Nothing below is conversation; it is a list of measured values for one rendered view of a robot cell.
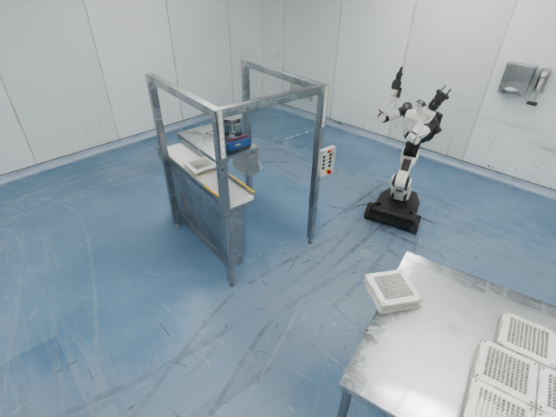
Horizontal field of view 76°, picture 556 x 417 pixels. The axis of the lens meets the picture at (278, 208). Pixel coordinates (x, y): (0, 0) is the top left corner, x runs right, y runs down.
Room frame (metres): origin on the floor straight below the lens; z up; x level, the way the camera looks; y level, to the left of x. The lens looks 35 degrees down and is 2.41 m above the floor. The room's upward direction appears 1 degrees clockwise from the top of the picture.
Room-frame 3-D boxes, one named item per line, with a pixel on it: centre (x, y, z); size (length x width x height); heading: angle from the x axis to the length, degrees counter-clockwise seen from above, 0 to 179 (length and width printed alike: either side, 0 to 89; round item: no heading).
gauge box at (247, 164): (2.55, 0.27, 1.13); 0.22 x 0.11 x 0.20; 39
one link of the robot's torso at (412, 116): (3.47, -1.44, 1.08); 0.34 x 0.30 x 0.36; 17
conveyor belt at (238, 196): (2.92, 0.73, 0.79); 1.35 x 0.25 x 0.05; 39
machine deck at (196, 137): (2.62, 0.50, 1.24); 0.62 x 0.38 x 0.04; 39
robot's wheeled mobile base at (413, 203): (3.43, -1.39, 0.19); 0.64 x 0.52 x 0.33; 153
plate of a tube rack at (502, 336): (1.11, -1.26, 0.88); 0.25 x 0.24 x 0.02; 146
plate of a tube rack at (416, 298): (1.43, -0.67, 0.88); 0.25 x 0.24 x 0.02; 102
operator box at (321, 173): (2.86, -0.42, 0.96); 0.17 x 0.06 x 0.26; 129
